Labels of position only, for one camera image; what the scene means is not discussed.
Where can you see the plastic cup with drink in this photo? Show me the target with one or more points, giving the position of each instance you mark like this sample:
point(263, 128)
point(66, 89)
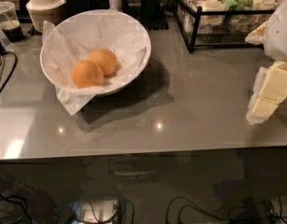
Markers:
point(9, 22)

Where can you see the stack of paper bowls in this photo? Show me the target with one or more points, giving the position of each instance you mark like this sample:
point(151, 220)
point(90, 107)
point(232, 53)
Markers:
point(45, 10)

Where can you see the orange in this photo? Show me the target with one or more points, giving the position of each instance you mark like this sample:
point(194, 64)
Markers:
point(106, 59)
point(86, 73)

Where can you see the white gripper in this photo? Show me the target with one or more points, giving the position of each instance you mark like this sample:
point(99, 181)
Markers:
point(280, 34)

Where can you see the green packet in basket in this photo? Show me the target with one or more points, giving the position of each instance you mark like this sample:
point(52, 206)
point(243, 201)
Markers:
point(238, 4)

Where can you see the white paper liner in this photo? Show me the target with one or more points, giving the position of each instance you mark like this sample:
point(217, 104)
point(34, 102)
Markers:
point(72, 38)

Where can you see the dark cylinder container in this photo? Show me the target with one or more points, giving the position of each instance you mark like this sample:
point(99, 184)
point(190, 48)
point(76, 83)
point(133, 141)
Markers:
point(152, 15)

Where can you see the white bowl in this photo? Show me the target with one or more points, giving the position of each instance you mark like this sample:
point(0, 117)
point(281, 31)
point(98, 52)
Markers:
point(131, 41)

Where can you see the black wire frame basket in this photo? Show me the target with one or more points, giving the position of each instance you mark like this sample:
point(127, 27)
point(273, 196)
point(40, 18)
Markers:
point(207, 23)

